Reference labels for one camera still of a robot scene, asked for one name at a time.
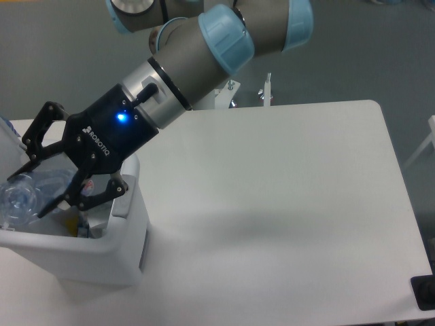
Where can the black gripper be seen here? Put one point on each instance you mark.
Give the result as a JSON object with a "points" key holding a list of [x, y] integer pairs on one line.
{"points": [[108, 132]]}

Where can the clear plastic water bottle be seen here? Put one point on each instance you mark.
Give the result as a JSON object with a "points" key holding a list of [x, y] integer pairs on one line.
{"points": [[22, 201]]}

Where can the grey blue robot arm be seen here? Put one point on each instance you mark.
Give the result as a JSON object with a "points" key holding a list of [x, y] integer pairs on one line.
{"points": [[194, 54]]}

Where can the white trash can lid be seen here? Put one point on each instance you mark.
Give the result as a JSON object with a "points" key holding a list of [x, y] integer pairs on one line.
{"points": [[13, 156]]}

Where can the yellow trash in bin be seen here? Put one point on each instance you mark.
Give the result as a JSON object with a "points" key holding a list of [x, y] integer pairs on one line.
{"points": [[72, 225]]}

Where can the crumpled white trash in bin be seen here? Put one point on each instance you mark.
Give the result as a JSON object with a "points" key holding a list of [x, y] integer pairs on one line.
{"points": [[93, 223]]}

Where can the white plastic trash can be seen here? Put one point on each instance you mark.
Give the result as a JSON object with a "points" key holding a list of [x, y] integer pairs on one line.
{"points": [[114, 259]]}

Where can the white furniture leg right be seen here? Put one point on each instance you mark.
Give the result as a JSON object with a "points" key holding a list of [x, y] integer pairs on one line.
{"points": [[427, 143]]}

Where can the black device at table edge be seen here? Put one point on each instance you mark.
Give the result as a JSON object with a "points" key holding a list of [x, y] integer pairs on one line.
{"points": [[423, 288]]}

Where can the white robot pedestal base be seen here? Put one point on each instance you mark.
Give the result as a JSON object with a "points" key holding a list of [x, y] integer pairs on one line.
{"points": [[219, 98]]}

